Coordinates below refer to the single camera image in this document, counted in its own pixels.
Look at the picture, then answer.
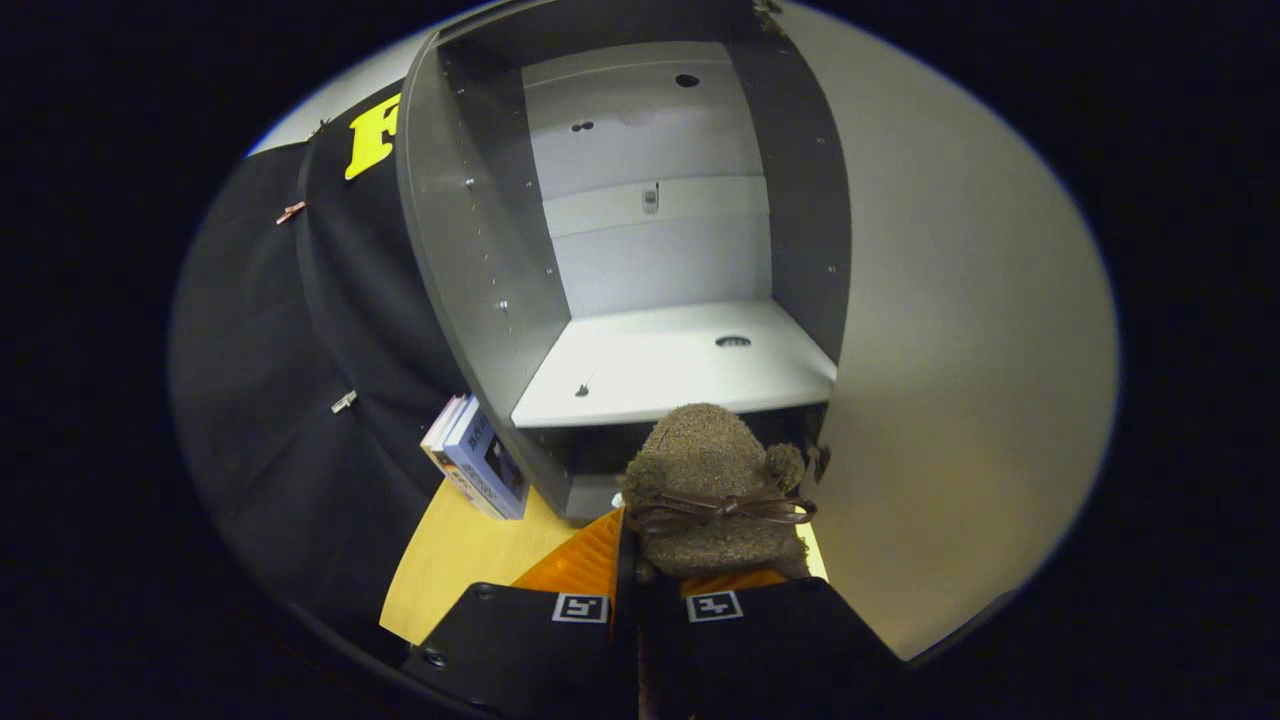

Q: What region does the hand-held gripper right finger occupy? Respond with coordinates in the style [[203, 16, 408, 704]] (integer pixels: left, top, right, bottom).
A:
[[640, 565, 906, 720]]

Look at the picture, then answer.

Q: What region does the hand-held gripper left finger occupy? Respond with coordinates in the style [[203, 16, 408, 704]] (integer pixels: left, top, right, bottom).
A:
[[400, 505, 641, 720]]

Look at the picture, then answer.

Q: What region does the brown fuzzy shoe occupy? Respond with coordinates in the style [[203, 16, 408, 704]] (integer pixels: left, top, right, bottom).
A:
[[620, 402, 831, 583]]

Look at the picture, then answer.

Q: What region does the dark grey shoe cabinet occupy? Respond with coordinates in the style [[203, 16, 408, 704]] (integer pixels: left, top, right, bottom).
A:
[[395, 0, 853, 526]]

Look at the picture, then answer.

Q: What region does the blue book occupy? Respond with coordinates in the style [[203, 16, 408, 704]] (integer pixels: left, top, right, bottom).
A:
[[443, 398, 531, 521]]

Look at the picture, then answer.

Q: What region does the white book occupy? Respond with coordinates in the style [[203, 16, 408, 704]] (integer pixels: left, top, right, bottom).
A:
[[420, 393, 501, 517]]

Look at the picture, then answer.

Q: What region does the black backdrop cloth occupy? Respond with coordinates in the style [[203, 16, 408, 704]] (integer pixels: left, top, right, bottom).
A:
[[170, 85, 531, 641]]

